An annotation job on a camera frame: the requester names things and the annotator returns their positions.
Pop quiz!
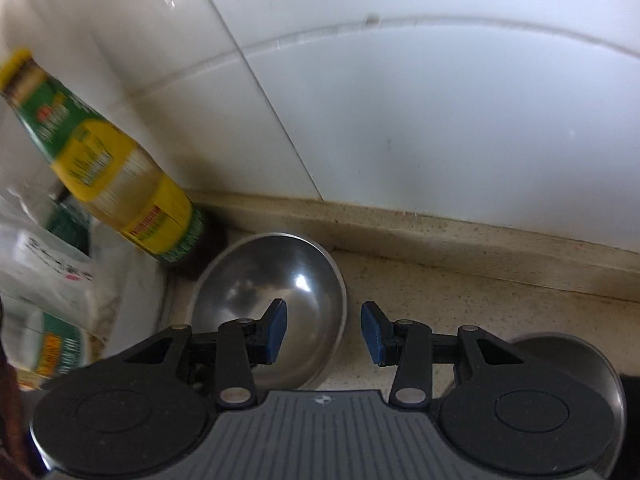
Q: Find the large steel bowl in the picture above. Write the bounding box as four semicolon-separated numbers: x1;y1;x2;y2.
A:
444;332;627;480

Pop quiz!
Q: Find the white plastic bag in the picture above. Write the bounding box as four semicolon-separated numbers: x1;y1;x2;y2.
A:
1;183;132;341

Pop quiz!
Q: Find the yellow green label sauce bottle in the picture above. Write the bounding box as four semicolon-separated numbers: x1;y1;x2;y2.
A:
1;49;205;268

